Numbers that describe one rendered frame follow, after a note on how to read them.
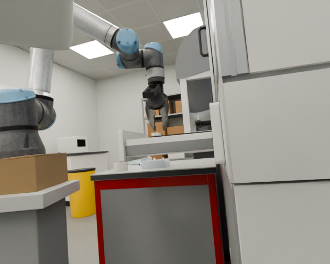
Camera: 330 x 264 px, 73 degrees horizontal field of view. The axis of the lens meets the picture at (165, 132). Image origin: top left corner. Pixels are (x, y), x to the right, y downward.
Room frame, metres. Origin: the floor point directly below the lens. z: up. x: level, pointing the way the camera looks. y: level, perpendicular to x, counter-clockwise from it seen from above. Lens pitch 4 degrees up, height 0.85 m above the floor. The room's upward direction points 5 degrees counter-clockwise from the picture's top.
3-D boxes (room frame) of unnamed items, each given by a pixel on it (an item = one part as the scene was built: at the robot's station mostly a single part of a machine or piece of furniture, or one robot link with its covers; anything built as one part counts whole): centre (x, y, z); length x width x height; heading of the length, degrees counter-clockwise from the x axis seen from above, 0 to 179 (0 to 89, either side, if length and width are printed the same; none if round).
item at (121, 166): (1.13, 0.24, 0.78); 0.07 x 0.07 x 0.04
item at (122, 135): (0.91, 0.12, 0.87); 0.29 x 0.02 x 0.11; 168
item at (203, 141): (0.86, -0.08, 0.86); 0.40 x 0.26 x 0.06; 78
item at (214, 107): (0.53, -0.12, 0.87); 0.29 x 0.02 x 0.11; 168
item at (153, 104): (0.93, 0.02, 1.08); 0.09 x 0.08 x 0.12; 168
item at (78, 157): (4.46, 1.79, 0.61); 1.15 x 0.72 x 1.22; 162
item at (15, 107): (0.75, 0.49, 1.03); 0.13 x 0.12 x 0.14; 6
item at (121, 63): (0.90, 0.12, 1.24); 0.11 x 0.11 x 0.08; 6
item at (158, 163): (1.15, 0.06, 0.78); 0.12 x 0.08 x 0.04; 76
